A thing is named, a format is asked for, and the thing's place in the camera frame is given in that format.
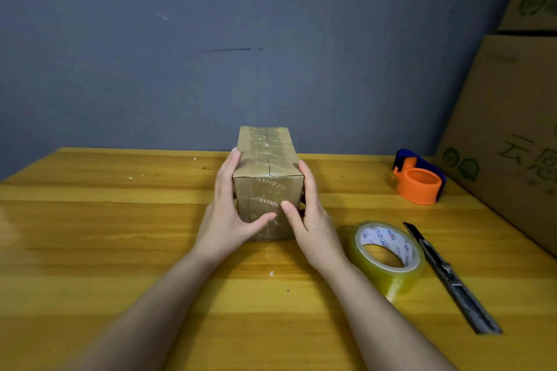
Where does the person's left forearm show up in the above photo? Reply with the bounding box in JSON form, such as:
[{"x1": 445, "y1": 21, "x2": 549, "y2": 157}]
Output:
[{"x1": 65, "y1": 249, "x2": 219, "y2": 371}]

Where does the person's right forearm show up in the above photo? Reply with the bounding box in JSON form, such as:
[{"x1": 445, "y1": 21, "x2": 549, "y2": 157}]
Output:
[{"x1": 323, "y1": 260, "x2": 457, "y2": 371}]

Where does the person's left hand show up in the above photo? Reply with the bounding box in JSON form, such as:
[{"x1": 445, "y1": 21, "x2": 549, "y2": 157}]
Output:
[{"x1": 192, "y1": 148, "x2": 278, "y2": 264}]

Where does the grey metal utility knife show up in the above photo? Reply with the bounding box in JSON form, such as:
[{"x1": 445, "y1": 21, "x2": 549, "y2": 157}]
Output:
[{"x1": 403, "y1": 221, "x2": 504, "y2": 336}]

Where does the person's right hand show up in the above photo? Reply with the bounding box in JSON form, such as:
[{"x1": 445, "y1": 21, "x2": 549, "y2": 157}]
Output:
[{"x1": 280, "y1": 160, "x2": 350, "y2": 277}]

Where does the small taped cardboard box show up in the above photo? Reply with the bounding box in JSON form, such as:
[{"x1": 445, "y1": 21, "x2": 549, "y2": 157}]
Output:
[{"x1": 233, "y1": 126, "x2": 305, "y2": 241}]

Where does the large cardboard box green print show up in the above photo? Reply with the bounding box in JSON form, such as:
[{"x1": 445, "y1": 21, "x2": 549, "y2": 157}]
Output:
[{"x1": 434, "y1": 34, "x2": 557, "y2": 259}]

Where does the clear packing tape roll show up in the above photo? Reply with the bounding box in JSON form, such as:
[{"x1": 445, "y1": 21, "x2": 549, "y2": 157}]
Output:
[{"x1": 347, "y1": 221, "x2": 426, "y2": 303}]

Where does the orange and blue tape dispenser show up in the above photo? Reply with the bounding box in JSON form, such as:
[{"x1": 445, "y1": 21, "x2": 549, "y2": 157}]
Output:
[{"x1": 392, "y1": 148, "x2": 446, "y2": 205}]

